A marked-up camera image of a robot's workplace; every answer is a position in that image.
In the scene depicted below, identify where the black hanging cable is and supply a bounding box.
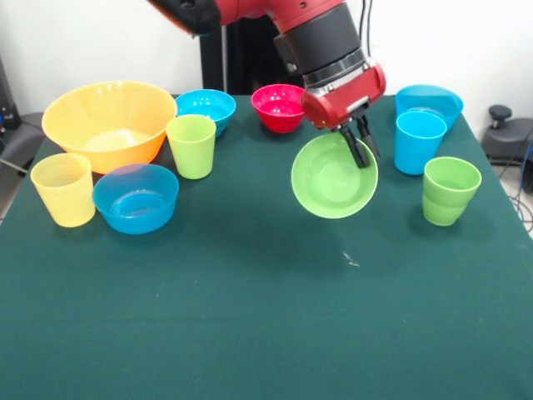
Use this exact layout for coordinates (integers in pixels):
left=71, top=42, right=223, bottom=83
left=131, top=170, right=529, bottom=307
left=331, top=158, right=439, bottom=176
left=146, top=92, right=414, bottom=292
left=358, top=0, right=376, bottom=59

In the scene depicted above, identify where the yellow plastic cup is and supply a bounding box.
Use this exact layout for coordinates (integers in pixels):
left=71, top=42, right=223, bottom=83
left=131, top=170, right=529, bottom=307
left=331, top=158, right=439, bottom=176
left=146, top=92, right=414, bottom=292
left=29, top=152, right=97, bottom=228

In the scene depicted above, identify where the large orange plastic bowl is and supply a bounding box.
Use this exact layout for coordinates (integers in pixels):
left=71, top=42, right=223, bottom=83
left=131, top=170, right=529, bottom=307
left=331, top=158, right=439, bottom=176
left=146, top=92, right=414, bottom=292
left=41, top=80, right=179, bottom=175

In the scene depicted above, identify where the blue plastic cup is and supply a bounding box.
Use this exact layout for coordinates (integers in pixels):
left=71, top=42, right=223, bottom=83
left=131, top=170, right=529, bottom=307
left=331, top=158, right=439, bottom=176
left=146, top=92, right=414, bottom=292
left=394, top=111, right=448, bottom=176

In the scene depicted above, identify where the green plastic bowl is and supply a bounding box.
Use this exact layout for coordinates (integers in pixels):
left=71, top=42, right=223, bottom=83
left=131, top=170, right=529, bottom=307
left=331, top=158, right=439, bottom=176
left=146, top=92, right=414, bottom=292
left=290, top=133, right=380, bottom=220

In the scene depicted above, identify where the dark green tablecloth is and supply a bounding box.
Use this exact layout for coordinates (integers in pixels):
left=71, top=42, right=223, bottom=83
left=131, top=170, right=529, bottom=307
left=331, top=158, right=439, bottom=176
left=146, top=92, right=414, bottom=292
left=0, top=93, right=533, bottom=400

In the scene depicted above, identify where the cyan plastic bowl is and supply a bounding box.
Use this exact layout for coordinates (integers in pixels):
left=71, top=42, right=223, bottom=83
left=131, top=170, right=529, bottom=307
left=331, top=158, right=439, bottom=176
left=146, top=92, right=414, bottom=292
left=174, top=88, right=237, bottom=138

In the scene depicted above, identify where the blue plastic bowl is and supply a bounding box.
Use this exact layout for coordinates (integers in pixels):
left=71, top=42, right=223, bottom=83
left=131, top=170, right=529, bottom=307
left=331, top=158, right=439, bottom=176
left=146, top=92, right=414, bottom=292
left=394, top=84, right=465, bottom=133
left=92, top=163, right=181, bottom=236

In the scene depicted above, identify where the black knobbed floor stand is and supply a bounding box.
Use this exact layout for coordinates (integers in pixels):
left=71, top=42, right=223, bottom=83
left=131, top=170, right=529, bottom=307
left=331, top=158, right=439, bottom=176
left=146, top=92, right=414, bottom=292
left=482, top=103, right=533, bottom=168

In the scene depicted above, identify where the light green plastic cup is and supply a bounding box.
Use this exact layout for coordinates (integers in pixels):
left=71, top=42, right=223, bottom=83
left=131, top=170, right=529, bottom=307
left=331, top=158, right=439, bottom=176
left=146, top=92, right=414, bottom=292
left=165, top=114, right=217, bottom=181

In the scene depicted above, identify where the pink plastic bowl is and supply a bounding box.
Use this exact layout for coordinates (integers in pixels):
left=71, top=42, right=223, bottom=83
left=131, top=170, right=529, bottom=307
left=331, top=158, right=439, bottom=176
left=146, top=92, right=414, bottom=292
left=251, top=83, right=309, bottom=134

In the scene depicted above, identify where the black equipment box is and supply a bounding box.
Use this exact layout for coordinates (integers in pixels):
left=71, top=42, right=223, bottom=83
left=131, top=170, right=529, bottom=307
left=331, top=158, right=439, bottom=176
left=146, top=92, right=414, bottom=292
left=0, top=56, right=22, bottom=131

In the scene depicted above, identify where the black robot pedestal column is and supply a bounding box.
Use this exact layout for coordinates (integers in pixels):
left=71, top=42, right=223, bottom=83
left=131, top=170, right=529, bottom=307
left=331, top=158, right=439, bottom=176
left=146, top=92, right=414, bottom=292
left=198, top=16, right=309, bottom=96

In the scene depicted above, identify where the grey floor stand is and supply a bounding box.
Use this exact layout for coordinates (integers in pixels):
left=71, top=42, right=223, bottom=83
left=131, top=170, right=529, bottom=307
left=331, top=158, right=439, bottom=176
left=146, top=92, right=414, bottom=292
left=0, top=112, right=45, bottom=172

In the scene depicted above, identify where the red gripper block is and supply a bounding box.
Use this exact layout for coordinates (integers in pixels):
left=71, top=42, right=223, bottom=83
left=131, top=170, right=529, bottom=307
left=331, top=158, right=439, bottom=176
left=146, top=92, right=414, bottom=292
left=301, top=62, right=387, bottom=170

